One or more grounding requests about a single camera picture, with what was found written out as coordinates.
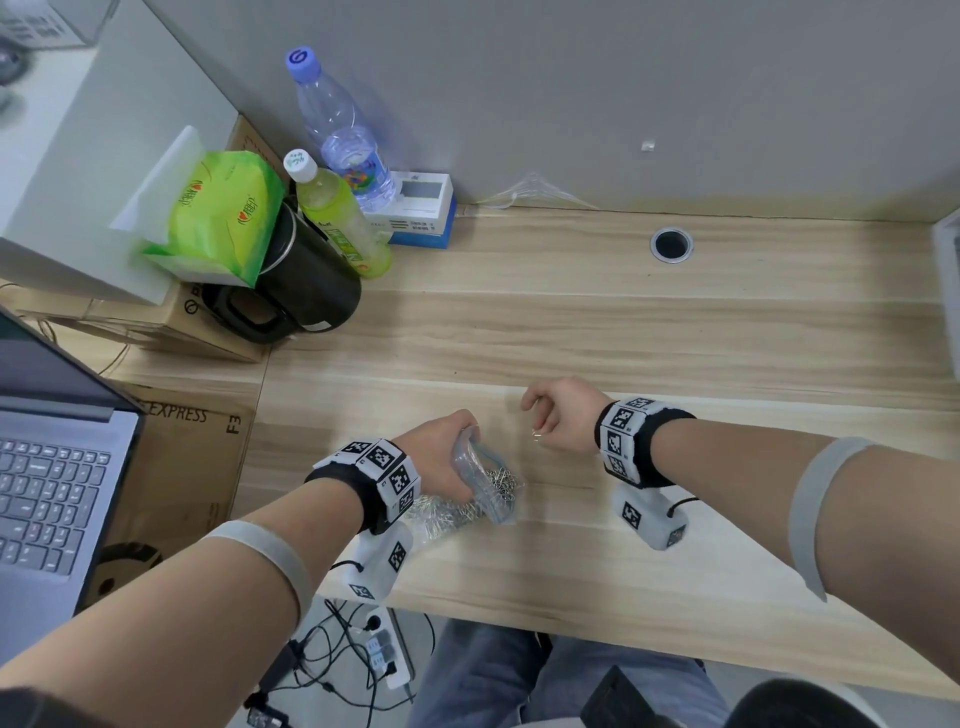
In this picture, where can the small white printed carton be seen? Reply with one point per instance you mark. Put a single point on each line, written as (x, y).
(52, 22)

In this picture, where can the person's right hand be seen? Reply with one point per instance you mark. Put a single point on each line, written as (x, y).
(574, 412)

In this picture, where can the white wrist camera block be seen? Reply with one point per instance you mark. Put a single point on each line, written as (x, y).
(379, 562)
(652, 525)

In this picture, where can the light wooden table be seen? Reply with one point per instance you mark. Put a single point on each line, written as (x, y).
(600, 337)

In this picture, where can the white sheet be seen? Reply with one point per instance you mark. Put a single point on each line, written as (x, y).
(154, 191)

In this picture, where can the green tissue pack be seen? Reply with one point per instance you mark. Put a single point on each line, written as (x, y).
(221, 214)

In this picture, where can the grey laptop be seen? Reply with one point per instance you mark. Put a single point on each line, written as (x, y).
(45, 495)

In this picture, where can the brown box with circle logo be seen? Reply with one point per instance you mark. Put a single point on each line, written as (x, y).
(187, 326)

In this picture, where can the clear plastic zip bag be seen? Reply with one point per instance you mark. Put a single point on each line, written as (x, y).
(495, 510)

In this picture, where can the clear water bottle purple cap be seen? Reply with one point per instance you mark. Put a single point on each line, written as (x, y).
(341, 135)

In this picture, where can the white and blue box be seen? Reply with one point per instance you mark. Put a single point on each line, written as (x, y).
(424, 217)

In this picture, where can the person's dark left sleeve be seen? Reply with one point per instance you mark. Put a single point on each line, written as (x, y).
(45, 711)

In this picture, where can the person's left forearm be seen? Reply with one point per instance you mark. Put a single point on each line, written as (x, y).
(150, 622)

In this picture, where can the brown cardboard box black print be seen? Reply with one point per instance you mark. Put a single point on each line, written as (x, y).
(187, 480)

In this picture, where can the black kettle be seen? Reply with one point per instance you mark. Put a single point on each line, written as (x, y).
(311, 281)

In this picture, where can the person's dark sleeve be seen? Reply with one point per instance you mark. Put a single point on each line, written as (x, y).
(45, 711)
(802, 709)

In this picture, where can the white left wrist camera block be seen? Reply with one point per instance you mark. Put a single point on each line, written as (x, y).
(379, 562)

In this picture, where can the black office chair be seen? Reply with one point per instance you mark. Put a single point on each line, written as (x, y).
(615, 705)

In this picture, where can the white right wrist camera block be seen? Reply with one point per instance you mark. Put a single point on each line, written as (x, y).
(652, 525)

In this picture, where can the person's left hand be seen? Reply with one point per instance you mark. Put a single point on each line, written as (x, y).
(435, 457)

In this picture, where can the small black plug device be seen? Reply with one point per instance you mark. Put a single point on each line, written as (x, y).
(264, 718)

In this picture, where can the person's right forearm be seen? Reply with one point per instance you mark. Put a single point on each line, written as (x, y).
(847, 532)

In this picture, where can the white power strip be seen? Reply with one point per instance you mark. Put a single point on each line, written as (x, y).
(386, 652)

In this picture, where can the black wristband with markers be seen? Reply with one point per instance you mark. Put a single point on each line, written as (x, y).
(345, 480)
(649, 450)

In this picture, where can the brown printed carton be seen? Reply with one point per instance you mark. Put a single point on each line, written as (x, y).
(247, 139)

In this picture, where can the black power adapter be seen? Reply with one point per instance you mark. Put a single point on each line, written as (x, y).
(281, 667)

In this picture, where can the yellow-green drink bottle white cap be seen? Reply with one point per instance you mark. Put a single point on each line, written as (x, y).
(337, 217)

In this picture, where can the black left wristband with markers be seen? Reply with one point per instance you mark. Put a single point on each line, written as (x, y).
(345, 480)

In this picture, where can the white drawer organizer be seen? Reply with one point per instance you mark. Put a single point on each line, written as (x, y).
(948, 285)

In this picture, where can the person's dark right sleeve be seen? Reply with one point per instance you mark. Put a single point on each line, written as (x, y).
(802, 709)

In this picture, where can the black right wristband with markers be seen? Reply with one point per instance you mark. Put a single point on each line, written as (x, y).
(649, 450)

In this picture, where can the crumpled clear plastic wrap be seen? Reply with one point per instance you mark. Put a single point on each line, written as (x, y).
(540, 193)

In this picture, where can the large white cabinet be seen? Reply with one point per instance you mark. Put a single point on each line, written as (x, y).
(112, 135)

